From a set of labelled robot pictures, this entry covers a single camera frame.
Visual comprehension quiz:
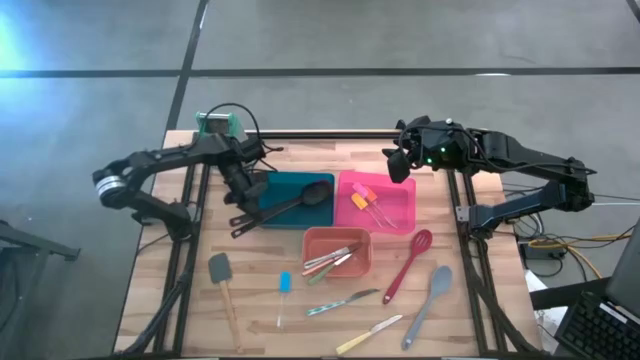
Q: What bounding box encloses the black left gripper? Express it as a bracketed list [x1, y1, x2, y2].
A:
[218, 152, 270, 221]

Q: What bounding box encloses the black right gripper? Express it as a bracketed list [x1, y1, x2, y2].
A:
[382, 115, 474, 185]

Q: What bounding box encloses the orange spatula clear handle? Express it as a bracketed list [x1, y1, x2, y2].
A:
[363, 185, 400, 230]

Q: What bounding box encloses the pink spatula clear handle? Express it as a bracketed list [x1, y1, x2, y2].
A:
[352, 181, 391, 221]

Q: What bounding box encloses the yellow spatula clear handle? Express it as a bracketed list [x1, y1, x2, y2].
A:
[350, 192, 389, 229]

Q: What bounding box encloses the black ladle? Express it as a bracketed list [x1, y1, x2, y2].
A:
[228, 179, 333, 239]

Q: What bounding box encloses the teal plastic bin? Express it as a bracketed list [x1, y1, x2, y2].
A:
[258, 171, 336, 230]

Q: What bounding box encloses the grey spatula wooden handle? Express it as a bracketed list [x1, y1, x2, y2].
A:
[207, 252, 246, 355]

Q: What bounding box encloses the orange plastic bin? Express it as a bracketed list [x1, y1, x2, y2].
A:
[301, 226, 374, 280]

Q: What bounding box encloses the pink plastic bin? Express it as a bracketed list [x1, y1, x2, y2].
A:
[333, 169, 418, 236]

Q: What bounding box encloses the brown-handled knife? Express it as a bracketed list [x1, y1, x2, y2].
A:
[301, 243, 362, 278]

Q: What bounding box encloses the silver metal knife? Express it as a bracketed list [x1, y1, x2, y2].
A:
[303, 245, 351, 270]

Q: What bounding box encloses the teal patterned handle knife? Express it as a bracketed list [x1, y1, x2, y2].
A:
[306, 287, 381, 318]

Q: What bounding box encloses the grey-blue silicone spoon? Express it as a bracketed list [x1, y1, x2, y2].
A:
[400, 264, 454, 352]

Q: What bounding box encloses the red slotted spatula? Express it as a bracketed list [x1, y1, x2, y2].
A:
[382, 228, 434, 306]

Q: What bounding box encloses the cream-handled table knife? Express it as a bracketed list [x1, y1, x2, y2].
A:
[335, 313, 404, 356]

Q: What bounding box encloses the black desk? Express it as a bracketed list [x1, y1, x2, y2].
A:
[528, 276, 614, 312]

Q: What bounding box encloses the white paper sheet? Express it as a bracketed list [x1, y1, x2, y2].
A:
[523, 269, 571, 346]

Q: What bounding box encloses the black laptop screen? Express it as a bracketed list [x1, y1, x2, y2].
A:
[604, 217, 640, 319]

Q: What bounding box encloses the black keyboard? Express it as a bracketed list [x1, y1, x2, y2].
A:
[553, 291, 640, 360]

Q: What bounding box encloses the black aluminium table frame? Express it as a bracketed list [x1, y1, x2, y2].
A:
[112, 128, 544, 360]

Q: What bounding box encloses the blue spatula clear handle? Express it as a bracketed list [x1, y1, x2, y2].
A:
[276, 270, 293, 330]

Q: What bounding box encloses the metal box grater teal handle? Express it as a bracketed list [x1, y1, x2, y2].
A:
[194, 110, 249, 144]

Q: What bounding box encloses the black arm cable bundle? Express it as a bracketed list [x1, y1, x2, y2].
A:
[114, 269, 194, 357]
[469, 272, 539, 357]

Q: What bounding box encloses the yellow floor cable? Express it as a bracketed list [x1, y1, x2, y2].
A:
[527, 230, 635, 280]

